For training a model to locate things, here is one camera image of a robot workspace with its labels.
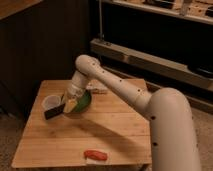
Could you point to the white packaged box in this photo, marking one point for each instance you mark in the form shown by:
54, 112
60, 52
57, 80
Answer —
97, 88

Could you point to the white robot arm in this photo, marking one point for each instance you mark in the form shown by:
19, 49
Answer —
172, 132

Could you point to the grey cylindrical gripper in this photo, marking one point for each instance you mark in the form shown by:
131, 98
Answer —
75, 90

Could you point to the metal vertical pole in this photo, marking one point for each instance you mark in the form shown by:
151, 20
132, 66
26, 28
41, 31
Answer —
101, 33

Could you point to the black rectangular eraser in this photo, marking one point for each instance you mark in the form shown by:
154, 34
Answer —
53, 112

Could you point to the wooden folding table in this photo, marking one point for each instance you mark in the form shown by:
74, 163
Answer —
108, 124

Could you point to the green bowl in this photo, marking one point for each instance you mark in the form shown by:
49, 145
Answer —
82, 103

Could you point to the white napkin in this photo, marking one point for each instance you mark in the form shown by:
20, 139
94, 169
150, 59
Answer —
95, 162

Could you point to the metal shelf beam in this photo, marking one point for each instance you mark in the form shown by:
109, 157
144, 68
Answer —
151, 63

